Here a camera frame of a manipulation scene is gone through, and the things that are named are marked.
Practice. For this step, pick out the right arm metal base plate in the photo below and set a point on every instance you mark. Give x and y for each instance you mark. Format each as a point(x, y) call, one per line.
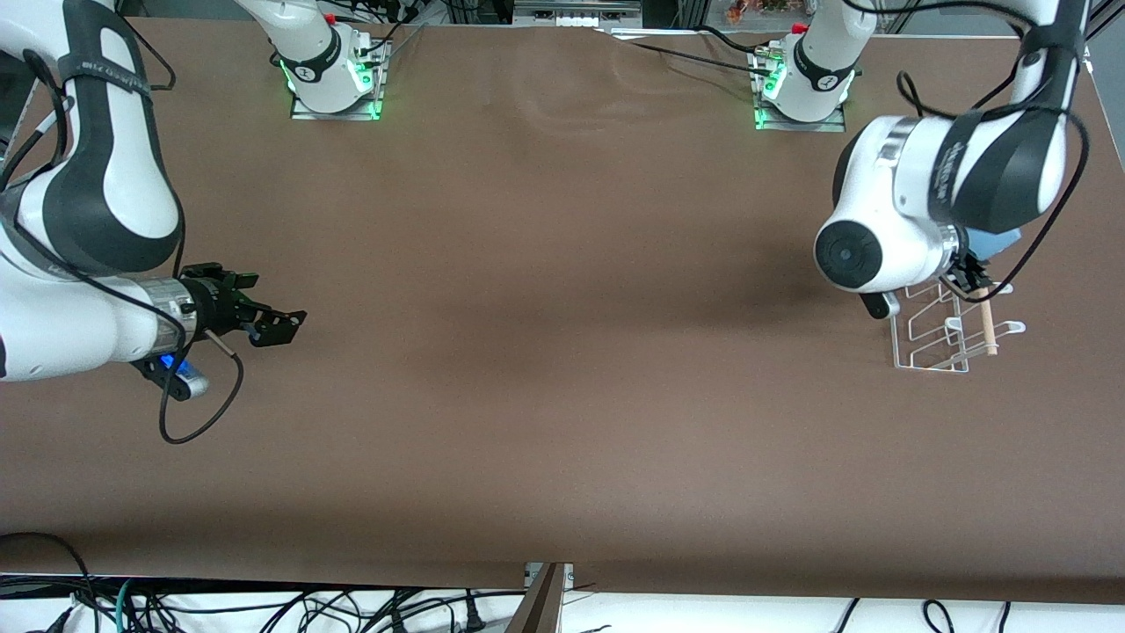
point(352, 114)

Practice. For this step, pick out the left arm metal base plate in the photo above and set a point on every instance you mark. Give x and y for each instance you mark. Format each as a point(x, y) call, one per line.
point(809, 126)

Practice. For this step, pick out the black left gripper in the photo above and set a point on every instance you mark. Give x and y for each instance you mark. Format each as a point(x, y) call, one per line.
point(969, 273)

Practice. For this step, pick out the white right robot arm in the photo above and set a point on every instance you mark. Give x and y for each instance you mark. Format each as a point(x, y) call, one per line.
point(105, 202)

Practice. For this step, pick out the white power strip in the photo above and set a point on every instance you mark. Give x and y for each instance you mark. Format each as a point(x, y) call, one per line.
point(576, 12)

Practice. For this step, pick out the light blue plastic cup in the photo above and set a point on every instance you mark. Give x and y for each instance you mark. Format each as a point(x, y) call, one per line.
point(997, 242)

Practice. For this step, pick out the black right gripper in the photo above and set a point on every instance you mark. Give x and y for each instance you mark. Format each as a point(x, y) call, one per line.
point(216, 307)

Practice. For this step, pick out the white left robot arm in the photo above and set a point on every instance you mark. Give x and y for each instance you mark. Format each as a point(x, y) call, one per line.
point(905, 193)

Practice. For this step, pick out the grey metal table beam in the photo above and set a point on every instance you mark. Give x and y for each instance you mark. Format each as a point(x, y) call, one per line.
point(540, 607)

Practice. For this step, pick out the brown paper table cover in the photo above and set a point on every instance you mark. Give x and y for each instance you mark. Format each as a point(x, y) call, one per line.
point(562, 396)

